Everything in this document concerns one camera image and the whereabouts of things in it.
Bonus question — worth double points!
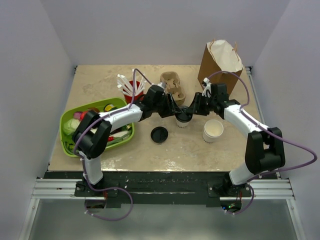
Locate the black coffee lid on table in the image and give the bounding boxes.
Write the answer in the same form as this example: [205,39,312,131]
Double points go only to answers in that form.
[150,126,169,144]

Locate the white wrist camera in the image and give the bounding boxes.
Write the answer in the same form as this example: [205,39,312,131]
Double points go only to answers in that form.
[201,77,212,98]
[157,82,166,91]

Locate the black coffee lid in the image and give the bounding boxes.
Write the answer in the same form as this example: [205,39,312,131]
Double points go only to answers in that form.
[150,126,169,144]
[175,113,193,122]

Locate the red cup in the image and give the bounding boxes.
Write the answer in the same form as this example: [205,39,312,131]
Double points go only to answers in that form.
[123,81,145,104]

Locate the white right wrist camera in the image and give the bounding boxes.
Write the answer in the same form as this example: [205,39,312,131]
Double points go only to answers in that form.
[201,77,212,98]

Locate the white toy radish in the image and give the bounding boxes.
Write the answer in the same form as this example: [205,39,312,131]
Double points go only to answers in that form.
[109,130,132,139]

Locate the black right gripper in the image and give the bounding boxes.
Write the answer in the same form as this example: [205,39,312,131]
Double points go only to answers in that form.
[187,92,217,117]

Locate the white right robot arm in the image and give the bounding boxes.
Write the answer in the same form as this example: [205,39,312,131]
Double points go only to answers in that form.
[186,81,286,197]

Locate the green plastic tray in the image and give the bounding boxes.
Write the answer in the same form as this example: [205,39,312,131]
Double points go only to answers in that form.
[59,97,135,158]

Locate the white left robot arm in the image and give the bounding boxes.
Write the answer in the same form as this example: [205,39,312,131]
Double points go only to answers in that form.
[72,85,186,196]

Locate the brown paper bag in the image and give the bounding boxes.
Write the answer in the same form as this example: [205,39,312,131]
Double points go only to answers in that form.
[197,39,244,95]

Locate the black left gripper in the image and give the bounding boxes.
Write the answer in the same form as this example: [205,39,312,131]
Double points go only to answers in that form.
[152,92,181,118]

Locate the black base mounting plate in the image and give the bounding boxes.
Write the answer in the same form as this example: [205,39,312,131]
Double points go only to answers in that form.
[39,171,277,208]

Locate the white paper cup stack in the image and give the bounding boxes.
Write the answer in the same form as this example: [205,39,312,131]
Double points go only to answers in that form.
[202,119,224,143]

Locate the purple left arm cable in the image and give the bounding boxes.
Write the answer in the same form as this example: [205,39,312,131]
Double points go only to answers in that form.
[72,68,161,221]

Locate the green toy cabbage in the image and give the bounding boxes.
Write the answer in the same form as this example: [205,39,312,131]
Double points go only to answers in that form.
[62,118,80,136]

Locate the cardboard cup carrier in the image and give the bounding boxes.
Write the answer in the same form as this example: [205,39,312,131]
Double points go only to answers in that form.
[160,71,186,106]

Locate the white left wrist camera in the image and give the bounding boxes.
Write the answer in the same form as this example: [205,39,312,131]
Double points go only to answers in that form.
[157,82,166,91]

